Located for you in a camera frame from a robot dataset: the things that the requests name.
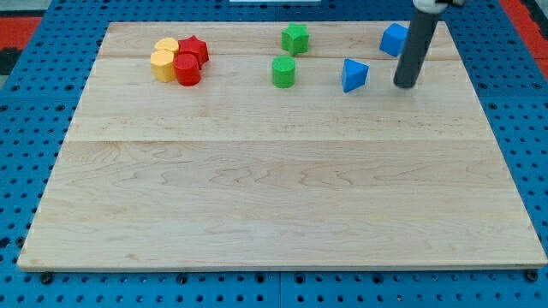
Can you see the blue cube block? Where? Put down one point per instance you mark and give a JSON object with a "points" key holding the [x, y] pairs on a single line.
{"points": [[393, 39]]}

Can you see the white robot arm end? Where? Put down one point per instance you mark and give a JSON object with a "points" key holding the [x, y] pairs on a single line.
{"points": [[436, 7]]}

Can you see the green star block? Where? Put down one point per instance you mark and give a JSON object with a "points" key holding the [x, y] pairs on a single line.
{"points": [[295, 39]]}

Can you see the red star block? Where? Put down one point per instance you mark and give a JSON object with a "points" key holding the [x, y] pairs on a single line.
{"points": [[195, 47]]}

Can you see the light wooden board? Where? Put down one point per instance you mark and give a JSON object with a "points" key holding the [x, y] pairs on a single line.
{"points": [[235, 174]]}

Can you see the green cylinder block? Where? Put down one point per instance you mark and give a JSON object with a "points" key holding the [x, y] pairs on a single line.
{"points": [[283, 71]]}

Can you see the blue triangular prism block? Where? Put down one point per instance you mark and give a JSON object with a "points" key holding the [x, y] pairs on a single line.
{"points": [[354, 75]]}

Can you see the red cylinder block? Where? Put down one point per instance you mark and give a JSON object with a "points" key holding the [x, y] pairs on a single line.
{"points": [[187, 69]]}

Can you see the yellow hexagon block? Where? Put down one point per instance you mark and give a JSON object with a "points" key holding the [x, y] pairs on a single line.
{"points": [[162, 65]]}

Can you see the yellow heart block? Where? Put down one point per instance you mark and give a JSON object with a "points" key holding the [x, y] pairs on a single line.
{"points": [[170, 44]]}

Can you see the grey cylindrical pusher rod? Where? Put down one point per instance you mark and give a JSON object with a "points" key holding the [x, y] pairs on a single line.
{"points": [[420, 34]]}

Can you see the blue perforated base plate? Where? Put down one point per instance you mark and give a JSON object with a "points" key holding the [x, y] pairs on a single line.
{"points": [[40, 95]]}

